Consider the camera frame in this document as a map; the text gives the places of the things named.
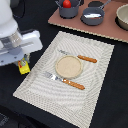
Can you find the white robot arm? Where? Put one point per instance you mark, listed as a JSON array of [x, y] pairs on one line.
[[7, 22]]

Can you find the orange handled knife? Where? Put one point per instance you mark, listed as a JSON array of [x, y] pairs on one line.
[[80, 56]]

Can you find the grey toy pot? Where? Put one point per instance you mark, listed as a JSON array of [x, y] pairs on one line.
[[68, 12]]

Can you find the beige bowl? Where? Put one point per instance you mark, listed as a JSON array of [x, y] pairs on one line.
[[122, 14]]

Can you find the white woven placemat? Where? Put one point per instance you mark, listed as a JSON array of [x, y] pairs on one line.
[[68, 103]]

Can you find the round wooden plate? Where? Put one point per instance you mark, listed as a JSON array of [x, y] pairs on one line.
[[68, 66]]

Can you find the orange handled fork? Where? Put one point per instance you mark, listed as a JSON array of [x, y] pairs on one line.
[[73, 84]]

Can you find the red toy tomato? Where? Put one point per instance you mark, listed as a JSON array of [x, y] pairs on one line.
[[66, 4]]

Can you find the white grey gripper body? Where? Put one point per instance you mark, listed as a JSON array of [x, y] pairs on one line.
[[13, 46]]

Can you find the grey toy frying pan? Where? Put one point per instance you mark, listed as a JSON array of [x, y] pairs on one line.
[[97, 10]]

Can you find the yellow toy box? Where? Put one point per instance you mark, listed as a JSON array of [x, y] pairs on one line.
[[23, 67]]

